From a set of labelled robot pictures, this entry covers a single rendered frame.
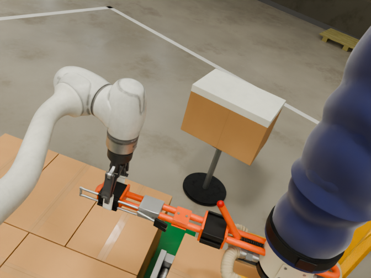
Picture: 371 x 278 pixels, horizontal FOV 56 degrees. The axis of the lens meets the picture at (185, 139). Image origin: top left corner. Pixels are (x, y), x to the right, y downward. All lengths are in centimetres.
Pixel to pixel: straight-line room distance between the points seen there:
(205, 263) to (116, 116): 79
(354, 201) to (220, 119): 170
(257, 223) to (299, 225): 211
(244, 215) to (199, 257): 164
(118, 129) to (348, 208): 59
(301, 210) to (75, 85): 67
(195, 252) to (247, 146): 117
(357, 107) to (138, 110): 51
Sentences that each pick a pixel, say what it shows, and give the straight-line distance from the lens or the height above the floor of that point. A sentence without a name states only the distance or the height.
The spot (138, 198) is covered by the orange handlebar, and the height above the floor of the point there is 128.
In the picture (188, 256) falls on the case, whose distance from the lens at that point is 148.
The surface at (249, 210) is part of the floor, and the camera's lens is 315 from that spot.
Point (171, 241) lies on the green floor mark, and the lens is 270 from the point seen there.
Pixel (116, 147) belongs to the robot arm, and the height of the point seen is 151.
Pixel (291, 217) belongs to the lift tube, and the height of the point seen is 150.
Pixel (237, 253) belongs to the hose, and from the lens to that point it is 118.
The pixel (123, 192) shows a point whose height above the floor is 130.
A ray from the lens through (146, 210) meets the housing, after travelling 113.
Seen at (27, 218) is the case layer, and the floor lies 54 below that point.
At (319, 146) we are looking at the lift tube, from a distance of 85.
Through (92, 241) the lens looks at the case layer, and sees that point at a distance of 195.
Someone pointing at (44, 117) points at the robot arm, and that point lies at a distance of 91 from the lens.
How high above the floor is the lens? 213
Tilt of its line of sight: 36 degrees down
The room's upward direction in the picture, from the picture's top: 16 degrees clockwise
